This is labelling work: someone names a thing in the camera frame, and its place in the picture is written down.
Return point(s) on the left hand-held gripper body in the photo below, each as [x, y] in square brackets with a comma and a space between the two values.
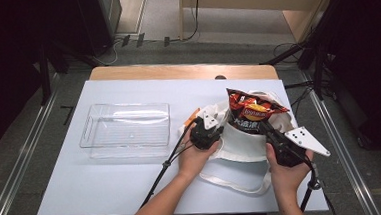
[205, 135]

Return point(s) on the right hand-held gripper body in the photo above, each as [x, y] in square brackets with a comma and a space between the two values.
[291, 148]

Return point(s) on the red potato chips bag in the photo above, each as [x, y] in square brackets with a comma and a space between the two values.
[252, 112]

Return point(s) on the white tote bag green dots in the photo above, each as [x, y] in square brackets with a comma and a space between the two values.
[241, 144]

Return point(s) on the person's left hand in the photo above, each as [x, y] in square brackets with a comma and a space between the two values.
[193, 160]

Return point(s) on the person's right hand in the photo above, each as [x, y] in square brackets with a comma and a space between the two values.
[288, 178]

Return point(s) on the dark round table grommet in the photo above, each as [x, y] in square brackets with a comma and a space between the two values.
[220, 77]

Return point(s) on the wooden table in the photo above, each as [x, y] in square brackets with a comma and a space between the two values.
[176, 71]

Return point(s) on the black metal stand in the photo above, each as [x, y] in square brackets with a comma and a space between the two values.
[44, 76]
[284, 55]

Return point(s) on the clear plastic container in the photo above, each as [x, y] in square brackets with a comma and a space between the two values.
[126, 131]

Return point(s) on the white table mat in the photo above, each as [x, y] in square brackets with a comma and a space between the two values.
[116, 185]

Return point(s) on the dark curtain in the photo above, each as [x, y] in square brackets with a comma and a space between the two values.
[9, 65]
[369, 59]

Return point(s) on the dark cabinet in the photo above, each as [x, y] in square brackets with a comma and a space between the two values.
[101, 22]

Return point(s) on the aluminium floor rail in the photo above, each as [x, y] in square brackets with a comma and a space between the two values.
[339, 145]
[23, 163]

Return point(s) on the light wooden furniture frame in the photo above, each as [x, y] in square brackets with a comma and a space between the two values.
[255, 0]

